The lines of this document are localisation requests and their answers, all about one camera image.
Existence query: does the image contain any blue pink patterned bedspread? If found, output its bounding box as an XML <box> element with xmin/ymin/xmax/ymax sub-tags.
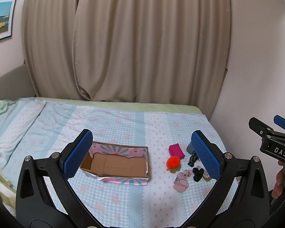
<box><xmin>0</xmin><ymin>98</ymin><xmax>225</xmax><ymax>227</ymax></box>

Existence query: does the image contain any orange pompom toy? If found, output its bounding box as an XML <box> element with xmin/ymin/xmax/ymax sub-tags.
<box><xmin>166</xmin><ymin>156</ymin><xmax>181</xmax><ymax>173</ymax></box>

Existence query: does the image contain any grey fleece cloth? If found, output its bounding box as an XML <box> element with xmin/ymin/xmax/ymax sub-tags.
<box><xmin>186</xmin><ymin>142</ymin><xmax>196</xmax><ymax>155</ymax></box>

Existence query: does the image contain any framed picture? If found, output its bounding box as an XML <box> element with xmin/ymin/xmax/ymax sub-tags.
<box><xmin>0</xmin><ymin>0</ymin><xmax>17</xmax><ymax>40</ymax></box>

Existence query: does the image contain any green mattress sheet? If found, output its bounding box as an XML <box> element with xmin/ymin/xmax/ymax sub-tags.
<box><xmin>37</xmin><ymin>97</ymin><xmax>202</xmax><ymax>114</ymax></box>

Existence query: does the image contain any light pink cloth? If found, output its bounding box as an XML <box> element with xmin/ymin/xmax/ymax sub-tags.
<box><xmin>197</xmin><ymin>166</ymin><xmax>211</xmax><ymax>182</ymax></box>

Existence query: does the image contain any beige curtain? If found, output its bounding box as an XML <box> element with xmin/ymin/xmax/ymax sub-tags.
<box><xmin>22</xmin><ymin>0</ymin><xmax>231</xmax><ymax>117</ymax></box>

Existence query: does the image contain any beige headboard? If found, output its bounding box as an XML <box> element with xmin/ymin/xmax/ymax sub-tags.
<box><xmin>0</xmin><ymin>64</ymin><xmax>36</xmax><ymax>100</ymax></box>

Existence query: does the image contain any black patterned sock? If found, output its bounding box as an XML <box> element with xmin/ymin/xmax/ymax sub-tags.
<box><xmin>188</xmin><ymin>153</ymin><xmax>199</xmax><ymax>168</ymax></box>

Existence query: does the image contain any person's right hand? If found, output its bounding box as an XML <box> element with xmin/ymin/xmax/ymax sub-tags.
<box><xmin>271</xmin><ymin>170</ymin><xmax>284</xmax><ymax>199</ymax></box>

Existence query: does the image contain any cardboard box with pink lining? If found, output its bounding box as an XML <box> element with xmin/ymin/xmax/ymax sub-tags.
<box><xmin>80</xmin><ymin>142</ymin><xmax>151</xmax><ymax>186</ymax></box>

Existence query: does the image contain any green crumpled cloth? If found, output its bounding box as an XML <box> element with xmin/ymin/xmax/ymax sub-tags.
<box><xmin>0</xmin><ymin>100</ymin><xmax>16</xmax><ymax>115</ymax></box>

